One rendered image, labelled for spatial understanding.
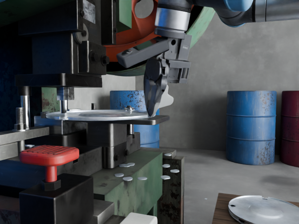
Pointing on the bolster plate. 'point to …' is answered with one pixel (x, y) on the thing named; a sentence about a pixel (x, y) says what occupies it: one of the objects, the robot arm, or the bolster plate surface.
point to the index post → (129, 124)
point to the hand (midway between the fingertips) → (148, 111)
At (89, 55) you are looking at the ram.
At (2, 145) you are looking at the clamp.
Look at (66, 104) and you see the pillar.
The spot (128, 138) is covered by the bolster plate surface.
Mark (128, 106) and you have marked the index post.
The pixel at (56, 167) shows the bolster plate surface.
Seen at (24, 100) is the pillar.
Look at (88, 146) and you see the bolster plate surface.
